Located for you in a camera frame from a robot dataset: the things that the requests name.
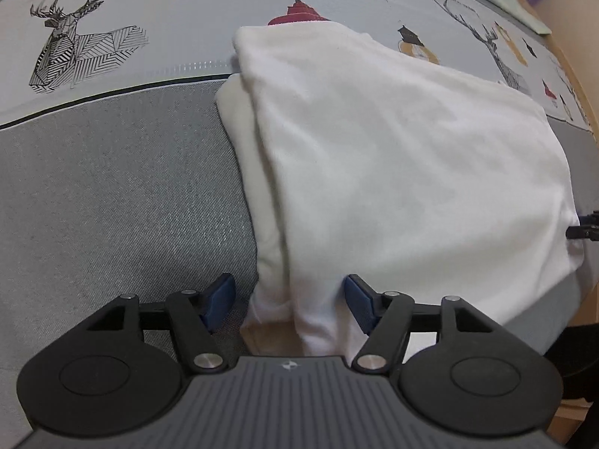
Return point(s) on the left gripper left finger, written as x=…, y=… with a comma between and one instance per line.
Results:
x=195, y=316

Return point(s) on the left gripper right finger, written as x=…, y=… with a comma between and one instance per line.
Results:
x=385, y=319

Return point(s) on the white t-shirt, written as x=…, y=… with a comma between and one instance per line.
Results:
x=419, y=178

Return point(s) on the deer-print grey bed sheet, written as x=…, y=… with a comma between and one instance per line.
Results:
x=117, y=176

